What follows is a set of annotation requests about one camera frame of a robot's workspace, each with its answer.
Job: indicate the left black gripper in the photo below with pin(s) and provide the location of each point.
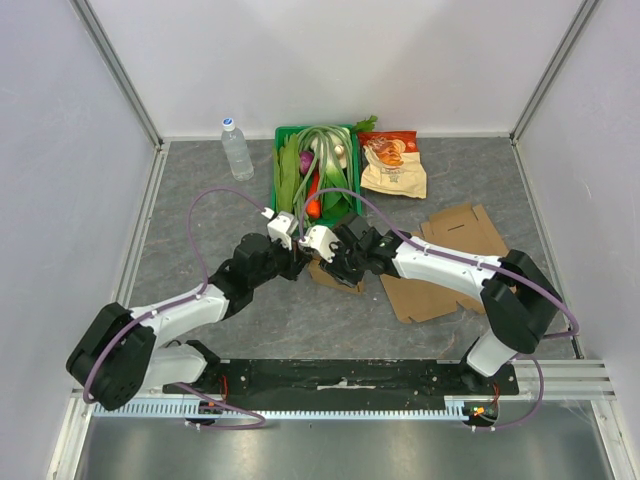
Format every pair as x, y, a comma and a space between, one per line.
297, 260

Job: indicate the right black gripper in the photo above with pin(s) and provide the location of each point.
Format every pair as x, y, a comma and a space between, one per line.
335, 267

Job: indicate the small brown cardboard box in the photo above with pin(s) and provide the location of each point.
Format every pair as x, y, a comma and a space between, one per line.
324, 279

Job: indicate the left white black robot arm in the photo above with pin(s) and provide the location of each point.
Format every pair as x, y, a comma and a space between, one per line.
124, 350

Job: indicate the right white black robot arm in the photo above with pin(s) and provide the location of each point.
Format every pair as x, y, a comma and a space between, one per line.
518, 300

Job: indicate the orange carrot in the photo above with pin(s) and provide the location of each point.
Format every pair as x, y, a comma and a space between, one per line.
313, 207

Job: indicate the green bok choy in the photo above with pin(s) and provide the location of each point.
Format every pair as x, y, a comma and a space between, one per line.
334, 204

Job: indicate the green leafy vegetable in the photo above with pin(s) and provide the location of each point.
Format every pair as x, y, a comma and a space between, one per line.
287, 174

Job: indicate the purple onion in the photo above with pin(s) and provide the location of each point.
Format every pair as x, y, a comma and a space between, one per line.
306, 161

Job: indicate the clear plastic water bottle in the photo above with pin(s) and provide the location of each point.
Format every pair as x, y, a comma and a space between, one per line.
236, 150

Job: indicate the white mushroom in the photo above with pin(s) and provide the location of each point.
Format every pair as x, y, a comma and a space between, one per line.
340, 152

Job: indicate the orange beige snack bag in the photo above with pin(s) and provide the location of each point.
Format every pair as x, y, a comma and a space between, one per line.
393, 164

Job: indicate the flat brown cardboard sheet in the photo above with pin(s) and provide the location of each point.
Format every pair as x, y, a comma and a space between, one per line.
463, 227

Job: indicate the green plastic crate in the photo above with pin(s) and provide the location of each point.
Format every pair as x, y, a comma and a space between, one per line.
282, 133

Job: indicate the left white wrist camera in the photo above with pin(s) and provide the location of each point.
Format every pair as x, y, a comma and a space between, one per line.
280, 227

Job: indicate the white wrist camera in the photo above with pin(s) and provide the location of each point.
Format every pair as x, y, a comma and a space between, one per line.
319, 240
280, 227

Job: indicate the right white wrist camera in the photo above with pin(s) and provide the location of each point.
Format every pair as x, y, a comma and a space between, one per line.
319, 240

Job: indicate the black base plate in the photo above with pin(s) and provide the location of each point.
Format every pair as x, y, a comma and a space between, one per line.
348, 385

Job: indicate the grey slotted cable duct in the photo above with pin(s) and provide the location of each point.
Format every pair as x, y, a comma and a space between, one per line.
191, 408

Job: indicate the left aluminium frame post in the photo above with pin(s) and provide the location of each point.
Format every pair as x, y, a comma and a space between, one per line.
105, 48

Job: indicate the aluminium frame post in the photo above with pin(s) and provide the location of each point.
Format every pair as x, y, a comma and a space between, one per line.
566, 45
105, 48

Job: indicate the right aluminium frame post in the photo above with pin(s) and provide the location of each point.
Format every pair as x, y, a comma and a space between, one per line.
566, 45

